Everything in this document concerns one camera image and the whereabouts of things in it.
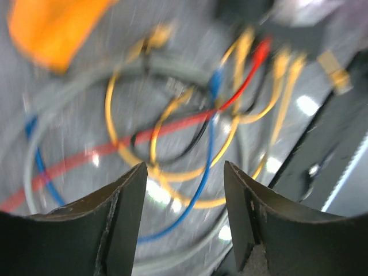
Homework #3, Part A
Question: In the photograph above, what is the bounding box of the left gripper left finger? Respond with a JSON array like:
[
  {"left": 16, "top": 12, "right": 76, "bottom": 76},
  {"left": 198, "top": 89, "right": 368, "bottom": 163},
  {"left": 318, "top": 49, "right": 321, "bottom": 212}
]
[{"left": 1, "top": 163, "right": 147, "bottom": 275}]

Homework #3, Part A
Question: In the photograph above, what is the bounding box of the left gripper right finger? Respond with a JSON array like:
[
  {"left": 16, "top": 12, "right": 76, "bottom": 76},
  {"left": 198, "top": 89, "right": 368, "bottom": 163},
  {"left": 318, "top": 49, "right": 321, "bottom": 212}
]
[{"left": 224, "top": 161, "right": 367, "bottom": 275}]

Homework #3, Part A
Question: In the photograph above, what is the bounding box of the blue ethernet cable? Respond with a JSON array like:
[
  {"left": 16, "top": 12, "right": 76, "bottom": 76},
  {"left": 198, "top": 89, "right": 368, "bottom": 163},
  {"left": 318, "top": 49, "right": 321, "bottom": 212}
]
[{"left": 24, "top": 70, "right": 227, "bottom": 245}]

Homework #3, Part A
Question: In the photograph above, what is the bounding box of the orange Mickey pillow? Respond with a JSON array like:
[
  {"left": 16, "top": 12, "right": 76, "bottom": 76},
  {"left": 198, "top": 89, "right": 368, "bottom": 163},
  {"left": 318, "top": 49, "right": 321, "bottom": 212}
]
[{"left": 7, "top": 0, "right": 116, "bottom": 74}]

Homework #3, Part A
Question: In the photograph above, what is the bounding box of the grey ethernet cable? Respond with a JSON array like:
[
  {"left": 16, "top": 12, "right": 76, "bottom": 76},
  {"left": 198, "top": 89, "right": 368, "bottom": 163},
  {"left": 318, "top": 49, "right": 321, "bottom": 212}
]
[{"left": 0, "top": 57, "right": 236, "bottom": 276}]

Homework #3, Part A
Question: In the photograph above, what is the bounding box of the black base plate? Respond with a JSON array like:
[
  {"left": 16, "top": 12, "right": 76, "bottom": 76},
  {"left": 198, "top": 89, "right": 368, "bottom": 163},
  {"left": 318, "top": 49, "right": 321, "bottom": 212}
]
[{"left": 269, "top": 50, "right": 367, "bottom": 208}]

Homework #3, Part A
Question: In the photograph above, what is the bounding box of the yellow ethernet cable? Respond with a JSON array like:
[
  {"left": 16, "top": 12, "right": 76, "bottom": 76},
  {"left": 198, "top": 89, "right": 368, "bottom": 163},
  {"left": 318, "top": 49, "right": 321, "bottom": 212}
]
[
  {"left": 105, "top": 24, "right": 307, "bottom": 181},
  {"left": 149, "top": 27, "right": 291, "bottom": 209}
]

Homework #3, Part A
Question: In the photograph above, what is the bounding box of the black cable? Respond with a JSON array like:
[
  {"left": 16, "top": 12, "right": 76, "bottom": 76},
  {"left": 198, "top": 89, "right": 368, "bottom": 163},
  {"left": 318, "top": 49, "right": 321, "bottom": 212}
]
[{"left": 131, "top": 83, "right": 213, "bottom": 163}]

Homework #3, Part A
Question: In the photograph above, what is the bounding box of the red ethernet cable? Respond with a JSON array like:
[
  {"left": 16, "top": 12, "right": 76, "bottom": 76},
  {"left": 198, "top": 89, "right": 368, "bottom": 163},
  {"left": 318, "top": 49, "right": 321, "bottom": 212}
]
[{"left": 0, "top": 37, "right": 273, "bottom": 212}]

